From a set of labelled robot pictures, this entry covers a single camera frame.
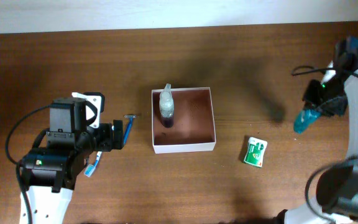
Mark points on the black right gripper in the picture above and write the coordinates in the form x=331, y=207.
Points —
x=309, y=101

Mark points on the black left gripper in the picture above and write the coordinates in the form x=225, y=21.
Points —
x=106, y=142

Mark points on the blue mouthwash bottle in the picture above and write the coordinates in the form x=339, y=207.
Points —
x=305, y=118

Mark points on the clear spray bottle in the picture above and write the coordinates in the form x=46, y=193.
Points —
x=167, y=107

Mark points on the green Dettol soap pack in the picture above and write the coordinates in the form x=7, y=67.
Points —
x=255, y=152

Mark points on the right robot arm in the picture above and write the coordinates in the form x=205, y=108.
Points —
x=331, y=192

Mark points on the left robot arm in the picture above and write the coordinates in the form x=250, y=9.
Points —
x=58, y=155

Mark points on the blue disposable razor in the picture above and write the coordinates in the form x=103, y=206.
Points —
x=131, y=118

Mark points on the blue white toothbrush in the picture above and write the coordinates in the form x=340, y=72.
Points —
x=90, y=168

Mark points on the white cardboard box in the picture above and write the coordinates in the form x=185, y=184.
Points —
x=193, y=127

